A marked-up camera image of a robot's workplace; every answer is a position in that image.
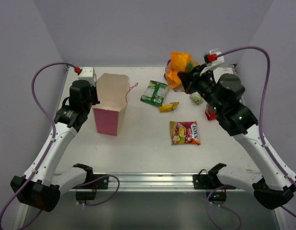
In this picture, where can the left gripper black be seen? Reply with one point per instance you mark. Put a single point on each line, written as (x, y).
(94, 95)

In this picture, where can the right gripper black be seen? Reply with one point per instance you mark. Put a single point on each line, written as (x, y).
(189, 81)

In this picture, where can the orange snack bag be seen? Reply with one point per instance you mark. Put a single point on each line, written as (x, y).
(181, 55)

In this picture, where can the paper bag with pink handles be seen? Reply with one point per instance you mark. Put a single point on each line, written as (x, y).
(112, 91)

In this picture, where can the purple snack bag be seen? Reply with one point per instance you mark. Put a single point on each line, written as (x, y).
(174, 65)

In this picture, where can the light green snack packet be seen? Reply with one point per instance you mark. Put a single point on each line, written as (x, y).
(196, 98)

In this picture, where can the green chips bag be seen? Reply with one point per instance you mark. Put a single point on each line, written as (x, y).
(155, 93)

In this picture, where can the yellow snack packet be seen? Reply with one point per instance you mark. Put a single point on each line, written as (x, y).
(168, 107)

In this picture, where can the red snack bag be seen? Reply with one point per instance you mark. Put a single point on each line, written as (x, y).
(210, 112)

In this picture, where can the Fox's candy bag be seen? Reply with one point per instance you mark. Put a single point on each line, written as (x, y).
(184, 133)

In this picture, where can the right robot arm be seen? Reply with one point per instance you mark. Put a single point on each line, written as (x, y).
(275, 184)

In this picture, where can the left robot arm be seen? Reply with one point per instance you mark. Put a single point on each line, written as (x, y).
(39, 187)

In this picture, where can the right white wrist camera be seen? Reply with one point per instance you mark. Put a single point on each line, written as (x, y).
(212, 61)

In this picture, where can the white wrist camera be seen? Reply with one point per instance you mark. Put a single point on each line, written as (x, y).
(212, 61)
(88, 74)

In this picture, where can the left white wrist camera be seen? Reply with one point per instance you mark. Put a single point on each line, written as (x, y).
(88, 74)

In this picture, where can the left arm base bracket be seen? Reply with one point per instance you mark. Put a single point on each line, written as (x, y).
(85, 193)

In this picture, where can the aluminium mounting rail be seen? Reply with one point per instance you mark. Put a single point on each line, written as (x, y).
(150, 180)

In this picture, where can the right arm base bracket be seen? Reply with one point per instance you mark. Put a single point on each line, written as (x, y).
(206, 181)

